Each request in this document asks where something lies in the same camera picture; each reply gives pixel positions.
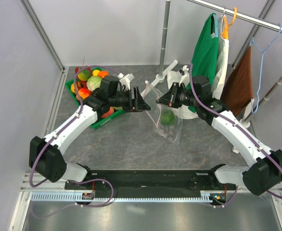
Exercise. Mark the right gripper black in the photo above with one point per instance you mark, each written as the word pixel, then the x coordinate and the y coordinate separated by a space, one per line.
pixel 171 97

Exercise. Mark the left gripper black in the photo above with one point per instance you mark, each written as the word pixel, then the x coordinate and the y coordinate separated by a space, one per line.
pixel 137 104

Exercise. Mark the green bell pepper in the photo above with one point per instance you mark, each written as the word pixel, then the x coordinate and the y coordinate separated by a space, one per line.
pixel 167 117

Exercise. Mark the clear zip top bag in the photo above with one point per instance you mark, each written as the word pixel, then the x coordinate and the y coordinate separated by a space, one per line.
pixel 171 133

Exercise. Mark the peach fruit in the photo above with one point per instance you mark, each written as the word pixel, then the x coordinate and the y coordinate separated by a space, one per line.
pixel 110 112

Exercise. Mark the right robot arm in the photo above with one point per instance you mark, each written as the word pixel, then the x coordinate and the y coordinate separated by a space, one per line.
pixel 264 166

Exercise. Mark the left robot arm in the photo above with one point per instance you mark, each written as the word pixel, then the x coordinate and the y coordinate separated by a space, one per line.
pixel 46 154

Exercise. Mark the green plastic tray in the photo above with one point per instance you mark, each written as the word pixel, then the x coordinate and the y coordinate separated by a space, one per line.
pixel 101 121

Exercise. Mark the white shirt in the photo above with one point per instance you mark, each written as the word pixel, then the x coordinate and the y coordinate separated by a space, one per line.
pixel 186 112

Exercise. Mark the orange fruit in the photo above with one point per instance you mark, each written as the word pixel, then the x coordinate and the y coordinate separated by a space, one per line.
pixel 103 74

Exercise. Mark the green shirt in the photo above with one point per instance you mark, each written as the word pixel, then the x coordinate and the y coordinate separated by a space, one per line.
pixel 206 50

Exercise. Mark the green cabbage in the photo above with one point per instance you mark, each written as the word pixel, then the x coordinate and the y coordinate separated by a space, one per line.
pixel 93 82

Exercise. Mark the yellow lemon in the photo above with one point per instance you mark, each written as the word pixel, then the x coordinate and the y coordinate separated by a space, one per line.
pixel 95 72

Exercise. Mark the brown towel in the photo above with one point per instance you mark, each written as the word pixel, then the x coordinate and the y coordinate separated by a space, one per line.
pixel 238 89

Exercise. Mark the yellow mango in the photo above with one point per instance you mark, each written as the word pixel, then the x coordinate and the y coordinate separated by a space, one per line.
pixel 75 87

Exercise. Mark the clothes rack stand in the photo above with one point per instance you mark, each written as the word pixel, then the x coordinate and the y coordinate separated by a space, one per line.
pixel 160 77

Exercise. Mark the orange hanger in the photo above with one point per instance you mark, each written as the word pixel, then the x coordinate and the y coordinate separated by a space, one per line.
pixel 227 25

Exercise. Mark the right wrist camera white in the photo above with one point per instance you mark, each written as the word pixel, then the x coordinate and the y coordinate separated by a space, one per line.
pixel 184 75

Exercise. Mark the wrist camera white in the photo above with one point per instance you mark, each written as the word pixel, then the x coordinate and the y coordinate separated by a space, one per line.
pixel 125 80
pixel 184 75

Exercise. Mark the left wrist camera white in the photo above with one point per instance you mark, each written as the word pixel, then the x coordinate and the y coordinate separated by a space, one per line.
pixel 125 80

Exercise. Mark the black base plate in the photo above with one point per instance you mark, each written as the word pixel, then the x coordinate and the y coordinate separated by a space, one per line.
pixel 160 182

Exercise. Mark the blue wire hanger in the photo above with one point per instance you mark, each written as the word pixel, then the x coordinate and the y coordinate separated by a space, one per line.
pixel 263 52

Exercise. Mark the slotted cable duct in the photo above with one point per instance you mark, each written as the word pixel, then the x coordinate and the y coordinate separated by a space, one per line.
pixel 204 197

